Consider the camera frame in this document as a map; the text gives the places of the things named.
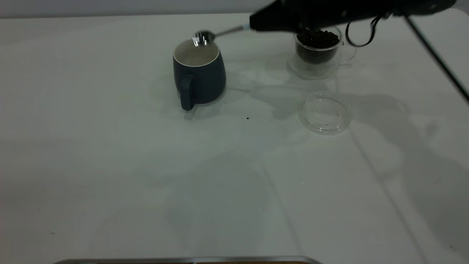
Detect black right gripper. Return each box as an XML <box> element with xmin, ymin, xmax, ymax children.
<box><xmin>250</xmin><ymin>0</ymin><xmax>389</xmax><ymax>32</ymax></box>

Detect steel spoon with blue handle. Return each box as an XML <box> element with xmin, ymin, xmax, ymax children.
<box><xmin>192</xmin><ymin>25</ymin><xmax>252</xmax><ymax>48</ymax></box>

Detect dark grey ceramic mug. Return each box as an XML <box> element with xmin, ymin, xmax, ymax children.
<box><xmin>173</xmin><ymin>38</ymin><xmax>226</xmax><ymax>111</ymax></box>

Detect dark roasted coffee beans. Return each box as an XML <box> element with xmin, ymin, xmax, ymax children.
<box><xmin>296</xmin><ymin>29</ymin><xmax>339</xmax><ymax>63</ymax></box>

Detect clear double-walled glass cup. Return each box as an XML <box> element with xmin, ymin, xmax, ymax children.
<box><xmin>288</xmin><ymin>26</ymin><xmax>357</xmax><ymax>80</ymax></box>

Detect clear round glass saucer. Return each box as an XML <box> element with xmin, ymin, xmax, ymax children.
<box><xmin>298</xmin><ymin>92</ymin><xmax>352</xmax><ymax>135</ymax></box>

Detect dark looped cable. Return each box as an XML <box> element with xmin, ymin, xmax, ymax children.
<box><xmin>345</xmin><ymin>14</ymin><xmax>384</xmax><ymax>48</ymax></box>

